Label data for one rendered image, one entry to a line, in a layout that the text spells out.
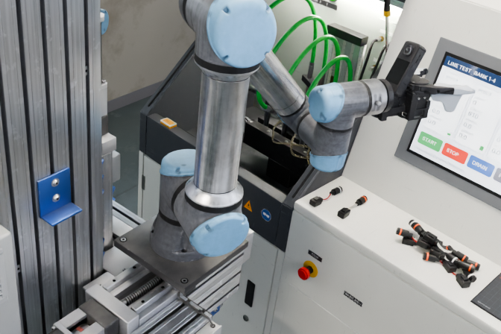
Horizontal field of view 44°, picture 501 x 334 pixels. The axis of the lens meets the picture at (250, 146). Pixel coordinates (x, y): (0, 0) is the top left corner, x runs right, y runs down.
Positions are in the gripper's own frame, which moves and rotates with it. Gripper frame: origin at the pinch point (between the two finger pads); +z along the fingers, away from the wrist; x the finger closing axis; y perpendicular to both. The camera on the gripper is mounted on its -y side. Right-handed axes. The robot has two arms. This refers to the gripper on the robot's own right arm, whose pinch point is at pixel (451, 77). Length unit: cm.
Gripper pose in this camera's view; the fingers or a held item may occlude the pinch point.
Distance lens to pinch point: 147.0
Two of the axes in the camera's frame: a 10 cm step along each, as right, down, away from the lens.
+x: 4.5, 3.8, -8.1
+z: 8.9, -1.4, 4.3
